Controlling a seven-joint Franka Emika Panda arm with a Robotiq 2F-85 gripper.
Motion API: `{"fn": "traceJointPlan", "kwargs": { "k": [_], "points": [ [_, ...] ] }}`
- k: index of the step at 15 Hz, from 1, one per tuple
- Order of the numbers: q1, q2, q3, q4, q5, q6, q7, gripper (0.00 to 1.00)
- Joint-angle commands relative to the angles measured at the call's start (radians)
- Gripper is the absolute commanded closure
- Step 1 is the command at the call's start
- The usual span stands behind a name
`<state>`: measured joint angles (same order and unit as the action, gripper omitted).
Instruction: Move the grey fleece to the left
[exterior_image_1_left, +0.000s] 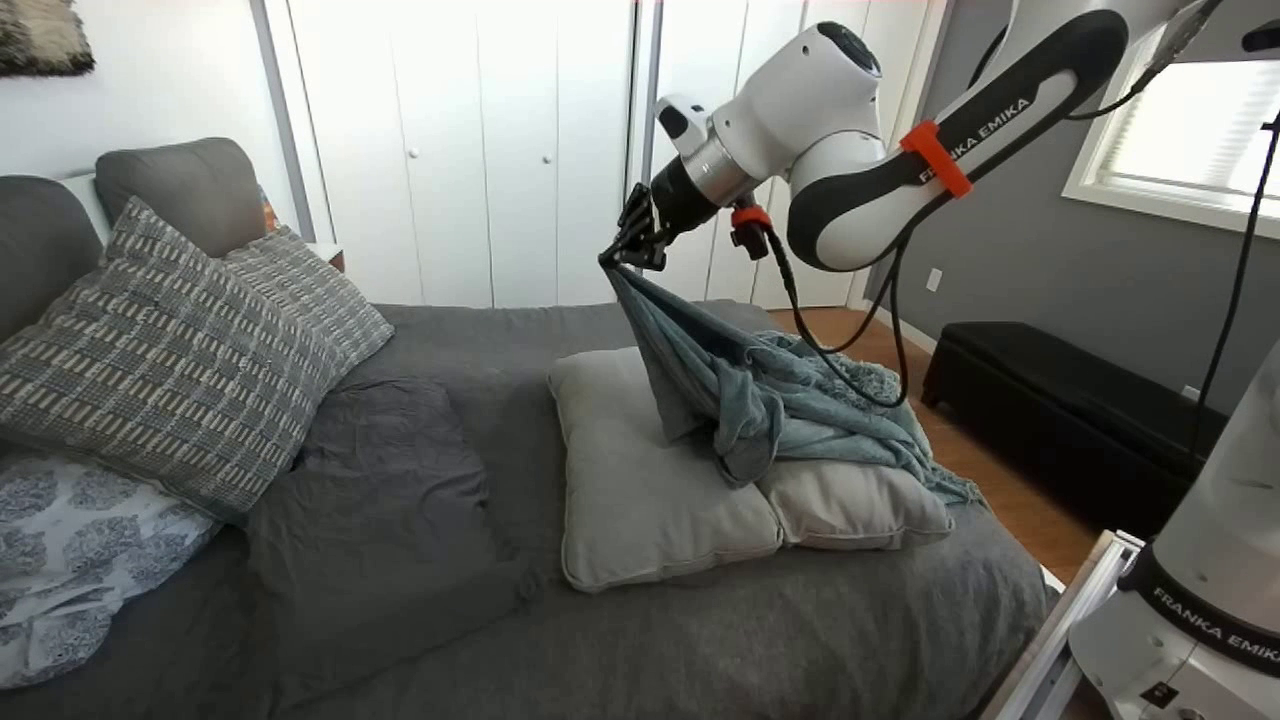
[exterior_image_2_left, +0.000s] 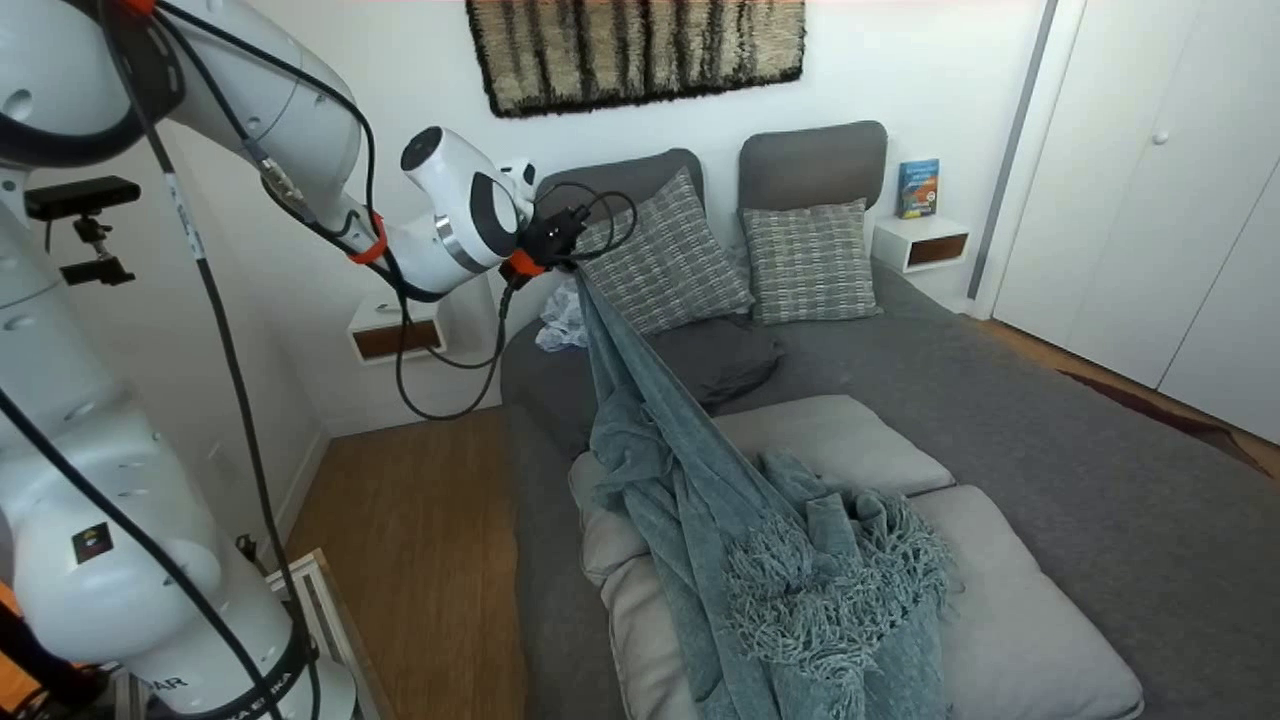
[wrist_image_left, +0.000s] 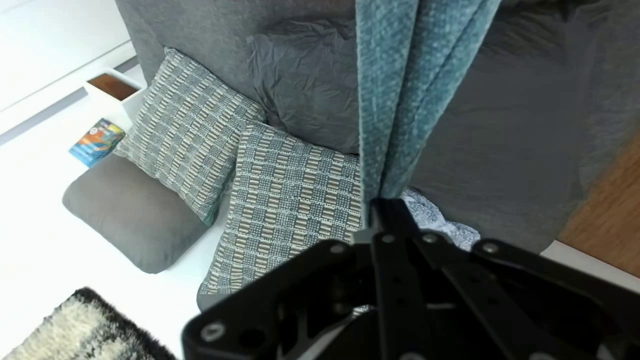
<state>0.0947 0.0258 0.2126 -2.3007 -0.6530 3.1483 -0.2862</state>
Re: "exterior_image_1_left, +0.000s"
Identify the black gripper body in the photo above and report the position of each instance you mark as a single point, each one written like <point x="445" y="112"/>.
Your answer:
<point x="684" y="196"/>

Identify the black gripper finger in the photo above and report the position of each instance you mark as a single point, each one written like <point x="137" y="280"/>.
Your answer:
<point x="642" y="205"/>
<point x="633" y="253"/>

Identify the grey-blue fringed fleece blanket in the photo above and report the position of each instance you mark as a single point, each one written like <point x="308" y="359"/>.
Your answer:
<point x="772" y="400"/>

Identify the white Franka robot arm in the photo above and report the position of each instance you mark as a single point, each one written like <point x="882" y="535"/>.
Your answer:
<point x="824" y="134"/>

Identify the white wardrobe doors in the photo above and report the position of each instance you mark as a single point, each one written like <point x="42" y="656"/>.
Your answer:
<point x="464" y="146"/>

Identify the light grey pillow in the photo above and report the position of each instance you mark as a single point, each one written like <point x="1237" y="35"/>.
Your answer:
<point x="854" y="507"/>
<point x="642" y="492"/>

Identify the small grey checked cushion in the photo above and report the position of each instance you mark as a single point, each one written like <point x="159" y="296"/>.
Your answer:
<point x="323" y="305"/>

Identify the dark grey pillow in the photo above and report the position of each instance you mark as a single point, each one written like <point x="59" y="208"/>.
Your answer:
<point x="375" y="535"/>

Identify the bed with grey cover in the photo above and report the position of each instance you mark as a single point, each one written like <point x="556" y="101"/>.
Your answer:
<point x="744" y="641"/>

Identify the black bench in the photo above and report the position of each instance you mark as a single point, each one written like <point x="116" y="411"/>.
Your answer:
<point x="1067" y="415"/>

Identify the dark grey headboard cushion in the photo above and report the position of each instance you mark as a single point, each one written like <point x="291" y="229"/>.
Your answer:
<point x="182" y="187"/>
<point x="42" y="245"/>

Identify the large grey checked cushion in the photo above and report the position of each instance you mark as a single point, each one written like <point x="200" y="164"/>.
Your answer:
<point x="145" y="375"/>

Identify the white framed window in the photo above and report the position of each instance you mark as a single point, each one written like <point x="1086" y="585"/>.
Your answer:
<point x="1185" y="134"/>

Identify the blue white floral pillow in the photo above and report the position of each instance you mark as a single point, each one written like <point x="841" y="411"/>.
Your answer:
<point x="81" y="562"/>

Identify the wrist camera with orange mount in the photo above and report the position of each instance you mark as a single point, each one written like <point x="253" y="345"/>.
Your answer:
<point x="749" y="227"/>

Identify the white wall outlet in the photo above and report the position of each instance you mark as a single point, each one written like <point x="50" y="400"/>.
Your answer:
<point x="932" y="280"/>

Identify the white wall nightstand with book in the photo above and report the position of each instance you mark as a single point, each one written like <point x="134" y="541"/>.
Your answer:
<point x="326" y="253"/>

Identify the white stand frame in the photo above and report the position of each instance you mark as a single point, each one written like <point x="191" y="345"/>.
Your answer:
<point x="1052" y="627"/>

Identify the shaggy wall hanging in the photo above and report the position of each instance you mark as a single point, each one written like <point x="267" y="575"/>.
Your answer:
<point x="42" y="35"/>

